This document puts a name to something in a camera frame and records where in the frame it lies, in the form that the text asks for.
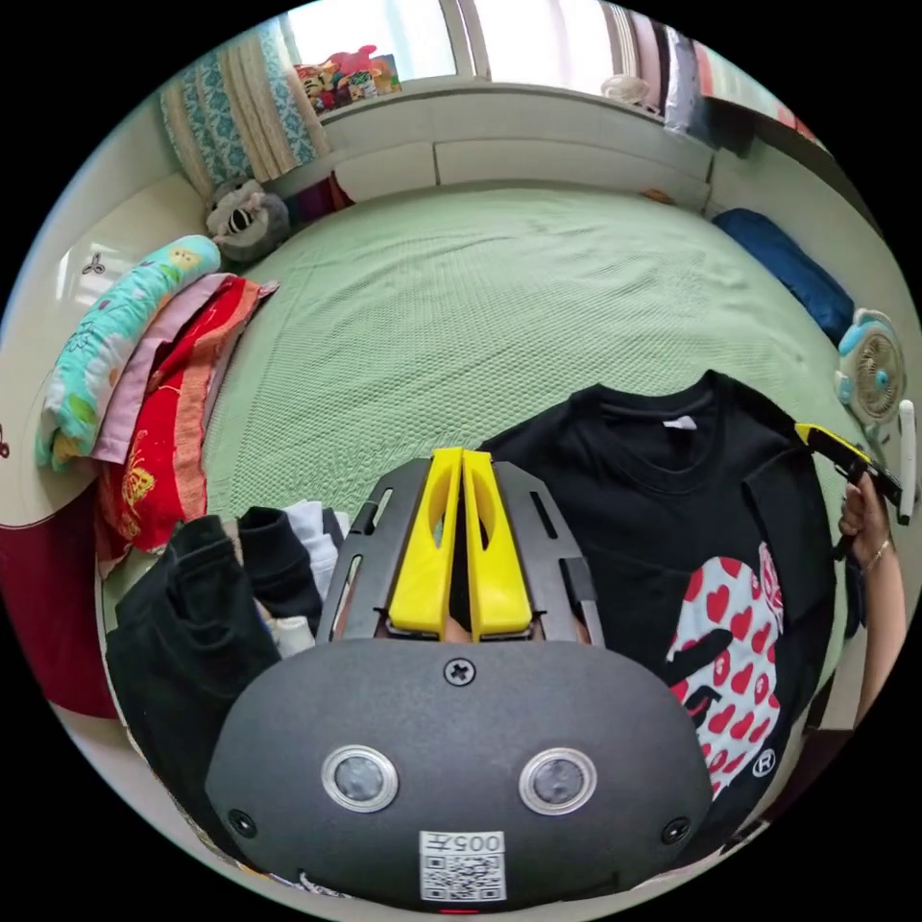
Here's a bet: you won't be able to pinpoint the blue pillow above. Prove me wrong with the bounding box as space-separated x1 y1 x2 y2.
711 207 857 349

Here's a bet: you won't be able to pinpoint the pile of clothes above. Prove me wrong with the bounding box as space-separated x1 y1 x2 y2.
105 499 349 837

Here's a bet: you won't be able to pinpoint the turquoise floral pillow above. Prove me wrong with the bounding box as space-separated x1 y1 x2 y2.
34 235 223 474

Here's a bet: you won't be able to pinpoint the window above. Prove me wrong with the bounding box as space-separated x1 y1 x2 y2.
284 0 653 93

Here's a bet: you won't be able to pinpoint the small white and blue fan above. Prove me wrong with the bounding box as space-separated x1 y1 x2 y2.
833 308 909 435

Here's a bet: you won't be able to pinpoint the red pillow with orange trim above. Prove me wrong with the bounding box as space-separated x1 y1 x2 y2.
93 275 282 567

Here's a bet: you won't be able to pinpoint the patterned blue and cream curtain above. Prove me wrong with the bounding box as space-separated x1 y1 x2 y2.
158 19 327 193

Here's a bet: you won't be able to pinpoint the grey plush toy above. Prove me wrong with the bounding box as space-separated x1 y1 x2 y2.
204 178 292 265

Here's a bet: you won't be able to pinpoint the colourful plush toys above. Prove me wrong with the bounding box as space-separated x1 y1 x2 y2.
293 44 404 116

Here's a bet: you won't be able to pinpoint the person's right forearm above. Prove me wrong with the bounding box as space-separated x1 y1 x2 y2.
852 541 909 730

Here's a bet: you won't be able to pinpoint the bed with green sheet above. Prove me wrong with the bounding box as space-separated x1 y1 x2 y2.
99 185 869 653

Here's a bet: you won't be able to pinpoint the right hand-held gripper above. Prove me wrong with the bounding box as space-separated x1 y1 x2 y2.
793 423 906 563

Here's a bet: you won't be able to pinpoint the person's right hand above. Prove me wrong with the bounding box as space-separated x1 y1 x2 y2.
837 482 896 571

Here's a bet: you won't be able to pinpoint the pink pillow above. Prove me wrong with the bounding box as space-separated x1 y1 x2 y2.
90 272 235 466

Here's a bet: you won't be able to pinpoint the black t-shirt with heart print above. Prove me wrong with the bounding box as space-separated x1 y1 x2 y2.
478 370 865 869

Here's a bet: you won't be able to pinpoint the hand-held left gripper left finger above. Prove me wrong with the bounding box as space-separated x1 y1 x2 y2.
388 446 463 640

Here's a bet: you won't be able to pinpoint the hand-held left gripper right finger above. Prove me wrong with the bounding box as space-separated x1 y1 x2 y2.
462 449 535 643

